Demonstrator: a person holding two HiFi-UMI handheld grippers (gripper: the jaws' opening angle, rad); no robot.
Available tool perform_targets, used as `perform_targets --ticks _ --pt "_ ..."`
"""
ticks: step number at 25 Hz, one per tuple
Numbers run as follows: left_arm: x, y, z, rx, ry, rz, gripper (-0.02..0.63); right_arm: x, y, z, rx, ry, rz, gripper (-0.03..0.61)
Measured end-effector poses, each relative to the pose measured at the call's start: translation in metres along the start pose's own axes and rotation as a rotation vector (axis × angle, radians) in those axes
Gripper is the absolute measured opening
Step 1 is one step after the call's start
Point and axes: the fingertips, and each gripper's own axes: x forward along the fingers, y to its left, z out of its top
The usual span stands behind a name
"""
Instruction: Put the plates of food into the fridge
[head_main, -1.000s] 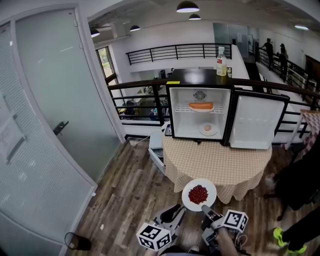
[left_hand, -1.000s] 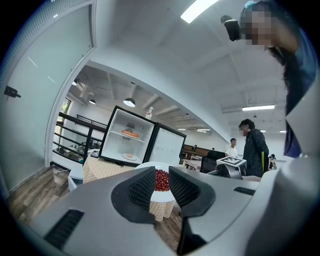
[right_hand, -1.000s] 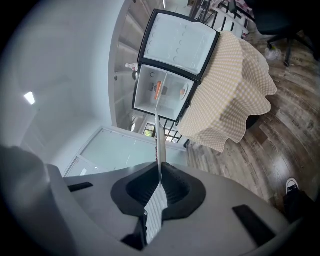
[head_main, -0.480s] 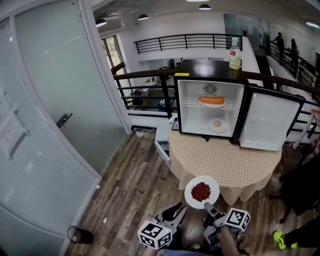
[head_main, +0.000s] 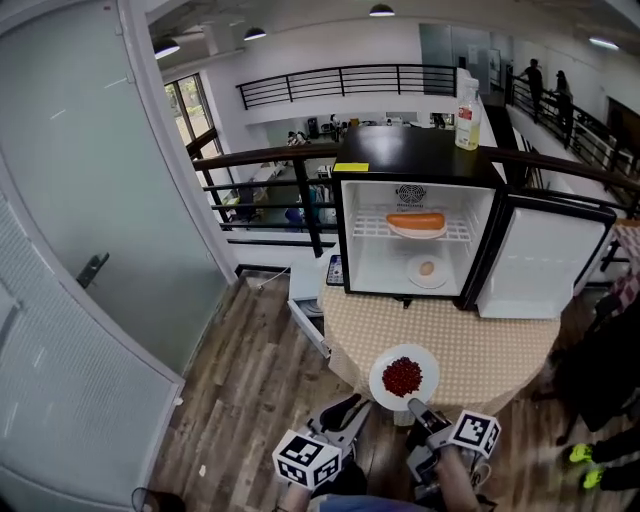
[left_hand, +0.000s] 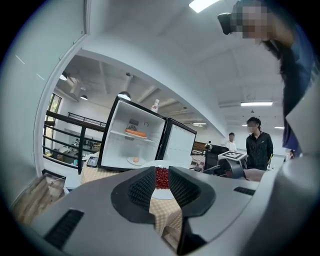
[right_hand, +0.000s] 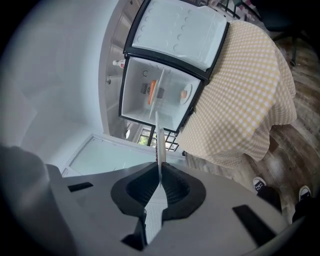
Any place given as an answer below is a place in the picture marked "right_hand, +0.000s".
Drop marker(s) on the small black fridge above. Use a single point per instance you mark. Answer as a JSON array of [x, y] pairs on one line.
[[175, 32]]

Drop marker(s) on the white plate with brown egg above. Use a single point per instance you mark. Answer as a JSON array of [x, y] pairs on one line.
[[188, 93]]

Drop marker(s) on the white plate with red food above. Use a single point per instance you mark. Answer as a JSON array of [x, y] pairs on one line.
[[161, 145]]

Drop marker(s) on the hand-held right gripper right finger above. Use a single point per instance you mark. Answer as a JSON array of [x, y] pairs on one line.
[[220, 200]]

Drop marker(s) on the person's black sneaker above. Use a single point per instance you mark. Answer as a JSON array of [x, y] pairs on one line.
[[305, 192], [259, 183]]

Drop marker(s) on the person's leg in black trousers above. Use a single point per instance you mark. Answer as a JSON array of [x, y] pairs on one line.
[[271, 198], [301, 211]]

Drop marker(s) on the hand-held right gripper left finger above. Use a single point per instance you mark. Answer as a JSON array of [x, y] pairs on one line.
[[97, 207]]

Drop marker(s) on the black chair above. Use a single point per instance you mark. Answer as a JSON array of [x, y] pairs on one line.
[[280, 17]]

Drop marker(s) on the white plate with orange food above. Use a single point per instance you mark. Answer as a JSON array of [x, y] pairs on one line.
[[153, 91]]

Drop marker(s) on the yellow checkered tablecloth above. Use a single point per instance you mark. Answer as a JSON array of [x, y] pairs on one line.
[[240, 95]]

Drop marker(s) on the white bottle with red label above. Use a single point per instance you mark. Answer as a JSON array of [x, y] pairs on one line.
[[119, 63]]

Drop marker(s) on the black framed window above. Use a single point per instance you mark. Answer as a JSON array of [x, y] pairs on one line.
[[146, 138]]

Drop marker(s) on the clear fridge shelf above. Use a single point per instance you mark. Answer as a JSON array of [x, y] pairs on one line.
[[160, 82]]

